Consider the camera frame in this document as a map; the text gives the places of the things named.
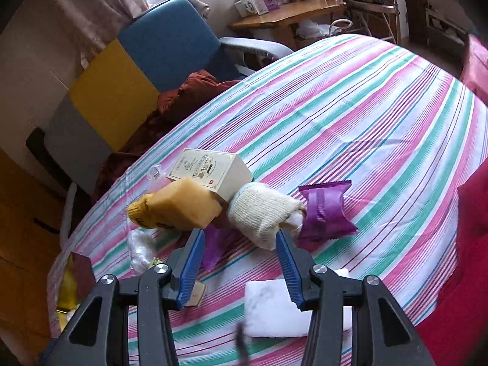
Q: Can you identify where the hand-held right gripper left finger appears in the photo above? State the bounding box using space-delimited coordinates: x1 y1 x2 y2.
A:
46 229 207 366

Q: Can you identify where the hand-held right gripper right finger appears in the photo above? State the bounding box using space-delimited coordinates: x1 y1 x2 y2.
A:
276 231 437 366

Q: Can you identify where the white foam block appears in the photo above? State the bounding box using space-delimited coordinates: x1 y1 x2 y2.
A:
244 269 353 339

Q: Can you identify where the clear plastic bag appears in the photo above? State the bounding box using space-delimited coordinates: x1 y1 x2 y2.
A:
127 229 161 275

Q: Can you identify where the yellow sponge block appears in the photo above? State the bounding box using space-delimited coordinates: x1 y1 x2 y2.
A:
152 177 224 231

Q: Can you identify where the purple snack packet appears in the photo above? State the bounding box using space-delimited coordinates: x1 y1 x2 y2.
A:
296 180 359 243

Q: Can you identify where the cream knit sock roll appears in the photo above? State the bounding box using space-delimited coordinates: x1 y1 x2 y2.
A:
228 183 306 251

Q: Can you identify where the yellow knit sock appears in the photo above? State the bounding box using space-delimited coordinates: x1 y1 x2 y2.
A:
127 194 180 231

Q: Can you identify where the cream printed carton box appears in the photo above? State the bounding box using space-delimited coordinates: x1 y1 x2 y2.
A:
166 148 254 202

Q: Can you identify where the maroon gift box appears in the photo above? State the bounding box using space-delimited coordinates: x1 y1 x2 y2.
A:
56 252 97 315

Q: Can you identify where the brown paper card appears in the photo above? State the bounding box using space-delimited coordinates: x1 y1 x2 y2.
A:
187 282 207 308

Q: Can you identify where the small clear plastic wrapper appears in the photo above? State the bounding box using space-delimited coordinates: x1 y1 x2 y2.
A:
147 164 169 184

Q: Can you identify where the dark red blanket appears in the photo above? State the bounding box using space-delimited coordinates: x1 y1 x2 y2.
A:
91 70 245 199

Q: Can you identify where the blue yellow grey chair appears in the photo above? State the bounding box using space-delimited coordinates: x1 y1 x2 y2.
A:
26 0 294 237

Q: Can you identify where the white plastic bag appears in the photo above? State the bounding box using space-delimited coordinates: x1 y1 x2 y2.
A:
296 21 329 39

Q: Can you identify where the white looped tube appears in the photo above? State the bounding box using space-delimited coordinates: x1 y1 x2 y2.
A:
329 18 353 36

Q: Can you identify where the wooden desk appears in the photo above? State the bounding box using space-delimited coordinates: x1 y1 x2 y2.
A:
229 2 347 51

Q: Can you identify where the white printed box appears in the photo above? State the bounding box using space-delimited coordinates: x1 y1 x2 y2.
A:
234 0 269 16

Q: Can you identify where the pinkish red cloth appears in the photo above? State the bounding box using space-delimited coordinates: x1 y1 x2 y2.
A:
459 34 488 107

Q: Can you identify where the wooden folding rack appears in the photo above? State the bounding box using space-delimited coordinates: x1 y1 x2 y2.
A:
342 0 399 43

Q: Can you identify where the tall white carton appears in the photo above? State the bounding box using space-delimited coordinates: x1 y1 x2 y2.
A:
393 0 411 39

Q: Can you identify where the dark blurred cord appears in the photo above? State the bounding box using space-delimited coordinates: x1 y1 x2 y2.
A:
235 322 249 366

